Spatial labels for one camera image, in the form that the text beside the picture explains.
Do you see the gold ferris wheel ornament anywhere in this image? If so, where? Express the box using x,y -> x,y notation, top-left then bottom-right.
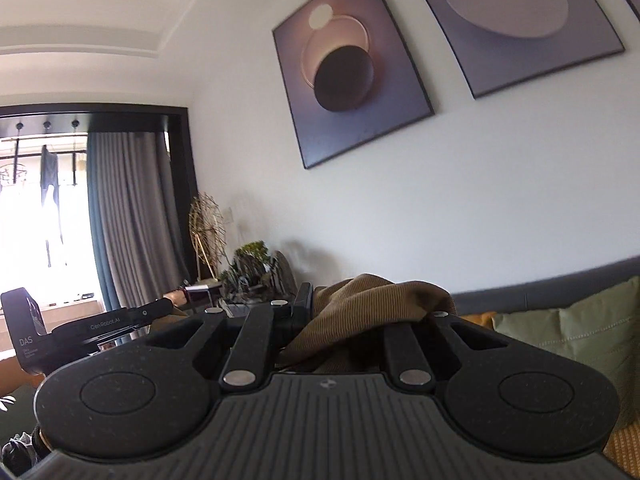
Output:
188,192 -> 227,281

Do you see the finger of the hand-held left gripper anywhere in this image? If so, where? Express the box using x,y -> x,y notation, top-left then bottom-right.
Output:
125,298 -> 175,333

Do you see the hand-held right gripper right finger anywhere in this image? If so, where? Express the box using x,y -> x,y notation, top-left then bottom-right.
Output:
384,311 -> 508,393

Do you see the orange cushion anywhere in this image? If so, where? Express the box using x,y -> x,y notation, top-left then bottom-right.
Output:
457,311 -> 501,333

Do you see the green potted plant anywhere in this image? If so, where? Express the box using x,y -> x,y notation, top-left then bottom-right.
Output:
220,241 -> 281,306

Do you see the grey and teal curtain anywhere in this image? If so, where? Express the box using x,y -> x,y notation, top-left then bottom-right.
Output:
86,129 -> 176,313

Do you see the balcony drying rack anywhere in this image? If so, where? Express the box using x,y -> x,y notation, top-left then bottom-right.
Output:
0,132 -> 88,191

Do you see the wall picture with white disc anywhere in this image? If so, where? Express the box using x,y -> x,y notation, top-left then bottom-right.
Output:
400,0 -> 626,100

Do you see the woven sofa mat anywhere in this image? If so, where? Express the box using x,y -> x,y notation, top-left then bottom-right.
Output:
602,422 -> 640,478

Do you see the hanging grey garment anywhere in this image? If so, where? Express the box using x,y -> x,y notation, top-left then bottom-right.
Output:
39,145 -> 71,266

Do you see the green cushion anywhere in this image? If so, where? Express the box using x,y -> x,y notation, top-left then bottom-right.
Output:
492,276 -> 640,431

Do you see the brown corduroy shirt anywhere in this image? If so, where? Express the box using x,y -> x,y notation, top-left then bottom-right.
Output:
277,274 -> 456,373

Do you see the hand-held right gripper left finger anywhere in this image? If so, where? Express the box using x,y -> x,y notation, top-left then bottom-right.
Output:
132,284 -> 313,392

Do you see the wall picture with dark disc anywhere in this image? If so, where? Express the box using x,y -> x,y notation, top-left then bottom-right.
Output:
272,0 -> 435,170

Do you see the black door frame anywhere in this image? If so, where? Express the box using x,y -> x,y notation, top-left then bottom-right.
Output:
0,105 -> 198,281

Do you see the dark grey sofa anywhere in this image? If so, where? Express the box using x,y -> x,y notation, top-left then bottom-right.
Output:
450,257 -> 640,318

